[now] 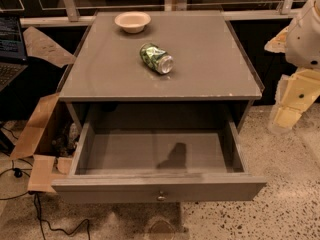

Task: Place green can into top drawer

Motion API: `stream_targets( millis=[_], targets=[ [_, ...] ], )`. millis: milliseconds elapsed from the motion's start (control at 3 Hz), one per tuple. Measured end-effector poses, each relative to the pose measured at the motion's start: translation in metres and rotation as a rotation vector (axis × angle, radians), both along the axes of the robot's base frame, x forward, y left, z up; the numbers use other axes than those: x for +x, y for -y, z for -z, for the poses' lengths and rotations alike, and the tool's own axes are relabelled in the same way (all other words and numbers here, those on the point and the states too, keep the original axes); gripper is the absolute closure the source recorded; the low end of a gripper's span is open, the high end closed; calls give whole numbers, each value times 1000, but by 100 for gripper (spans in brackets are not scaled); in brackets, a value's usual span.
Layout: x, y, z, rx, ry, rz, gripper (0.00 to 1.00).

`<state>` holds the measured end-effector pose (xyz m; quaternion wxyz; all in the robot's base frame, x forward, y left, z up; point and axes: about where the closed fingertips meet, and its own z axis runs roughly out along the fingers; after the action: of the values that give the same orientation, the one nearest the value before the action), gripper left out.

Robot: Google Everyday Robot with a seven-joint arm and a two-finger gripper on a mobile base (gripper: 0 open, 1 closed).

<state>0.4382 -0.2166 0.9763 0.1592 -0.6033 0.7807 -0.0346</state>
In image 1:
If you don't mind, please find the brown cardboard box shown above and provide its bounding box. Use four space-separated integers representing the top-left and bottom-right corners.
10 93 79 193

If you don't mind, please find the open laptop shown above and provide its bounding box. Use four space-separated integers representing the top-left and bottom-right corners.
0 14 28 91

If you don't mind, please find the open grey top drawer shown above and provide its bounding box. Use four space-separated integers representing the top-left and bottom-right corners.
52 123 266 203

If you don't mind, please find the white paper bowl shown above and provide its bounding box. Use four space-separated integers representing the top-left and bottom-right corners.
115 11 151 34

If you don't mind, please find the brown paper sheet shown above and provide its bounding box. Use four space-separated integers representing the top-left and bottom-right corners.
23 27 76 68

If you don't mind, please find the grey cabinet with top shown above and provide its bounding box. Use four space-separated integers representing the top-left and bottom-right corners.
60 11 263 128

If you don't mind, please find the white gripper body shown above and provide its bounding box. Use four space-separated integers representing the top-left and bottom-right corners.
285 3 320 69

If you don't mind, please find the green soda can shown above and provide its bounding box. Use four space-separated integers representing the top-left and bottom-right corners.
139 43 174 75

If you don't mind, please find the black cable on floor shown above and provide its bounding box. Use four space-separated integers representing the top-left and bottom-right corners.
0 123 92 240

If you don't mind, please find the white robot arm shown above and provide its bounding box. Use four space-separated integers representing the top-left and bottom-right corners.
264 0 320 134

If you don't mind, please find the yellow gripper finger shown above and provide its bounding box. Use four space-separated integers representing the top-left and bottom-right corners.
264 27 288 53
268 68 320 131

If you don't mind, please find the round metal drawer knob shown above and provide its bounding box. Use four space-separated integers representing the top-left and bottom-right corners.
156 191 166 202

